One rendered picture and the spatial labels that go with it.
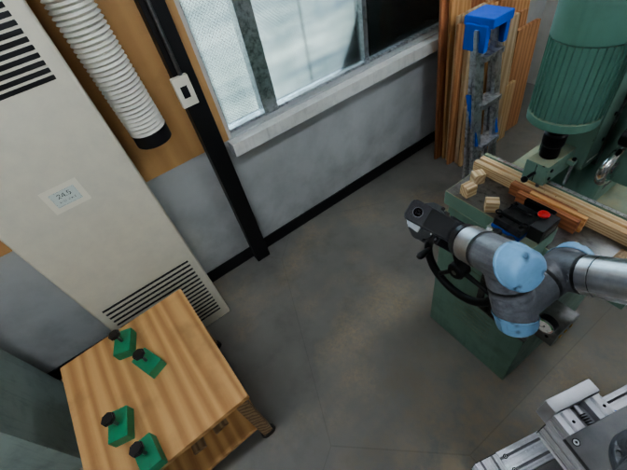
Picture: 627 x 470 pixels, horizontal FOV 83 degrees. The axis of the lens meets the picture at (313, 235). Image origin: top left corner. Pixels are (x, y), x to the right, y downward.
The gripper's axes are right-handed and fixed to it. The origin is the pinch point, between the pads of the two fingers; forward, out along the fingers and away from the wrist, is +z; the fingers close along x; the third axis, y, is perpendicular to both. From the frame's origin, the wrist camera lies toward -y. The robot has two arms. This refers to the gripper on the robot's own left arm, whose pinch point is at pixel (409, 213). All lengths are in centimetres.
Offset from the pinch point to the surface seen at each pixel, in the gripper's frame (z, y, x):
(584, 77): -7, 18, 46
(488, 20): 81, 37, 96
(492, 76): 96, 65, 87
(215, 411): 30, -7, -93
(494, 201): 17.3, 37.3, 17.3
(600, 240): -4, 59, 20
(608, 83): -8, 24, 48
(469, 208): 24.7, 36.8, 12.5
